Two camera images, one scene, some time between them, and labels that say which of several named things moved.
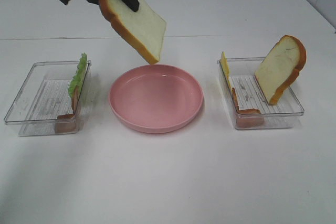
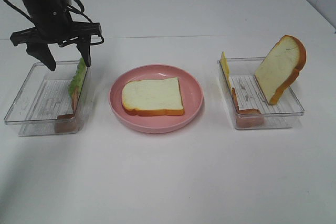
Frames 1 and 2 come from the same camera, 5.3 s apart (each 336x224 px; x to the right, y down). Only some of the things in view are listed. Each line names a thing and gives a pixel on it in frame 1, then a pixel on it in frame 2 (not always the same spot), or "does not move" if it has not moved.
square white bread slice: x=145 y=29 to x=154 y=97
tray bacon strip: x=248 y=117 does not move
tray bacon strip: x=66 y=123 does not move
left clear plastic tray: x=45 y=95 does not move
